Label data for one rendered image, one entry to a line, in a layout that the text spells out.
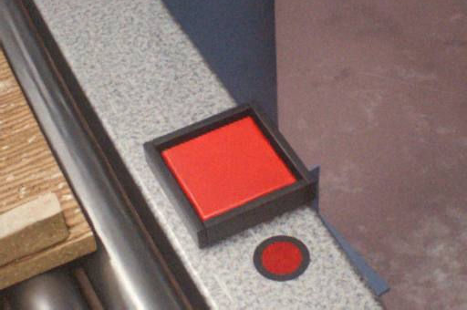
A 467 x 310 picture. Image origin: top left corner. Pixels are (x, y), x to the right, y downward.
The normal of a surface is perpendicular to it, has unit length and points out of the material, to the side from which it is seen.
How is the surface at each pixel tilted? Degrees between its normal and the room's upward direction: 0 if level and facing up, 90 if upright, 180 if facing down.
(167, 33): 0
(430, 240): 0
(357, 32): 0
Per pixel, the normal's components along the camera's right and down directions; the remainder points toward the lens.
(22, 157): -0.05, -0.67
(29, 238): 0.52, 0.59
